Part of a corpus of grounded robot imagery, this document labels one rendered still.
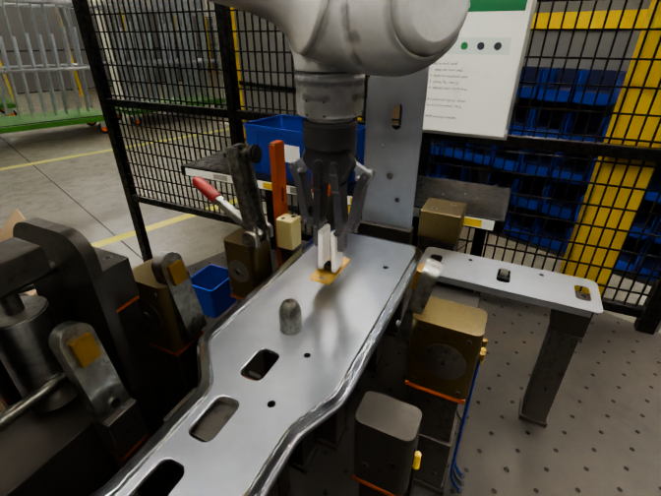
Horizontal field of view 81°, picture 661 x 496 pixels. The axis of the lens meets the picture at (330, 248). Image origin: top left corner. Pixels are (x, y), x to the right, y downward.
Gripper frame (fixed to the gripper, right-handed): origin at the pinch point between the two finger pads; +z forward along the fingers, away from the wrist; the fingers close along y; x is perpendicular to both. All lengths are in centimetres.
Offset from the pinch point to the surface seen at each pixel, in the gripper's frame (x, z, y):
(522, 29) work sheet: 54, -31, 20
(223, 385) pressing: -25.3, 6.6, -2.1
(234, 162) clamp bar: -1.9, -12.5, -15.8
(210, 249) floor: 133, 107, -162
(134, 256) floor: 102, 107, -204
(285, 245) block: 6.0, 5.5, -12.5
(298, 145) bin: 34.7, -5.8, -25.6
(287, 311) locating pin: -14.0, 2.8, 0.3
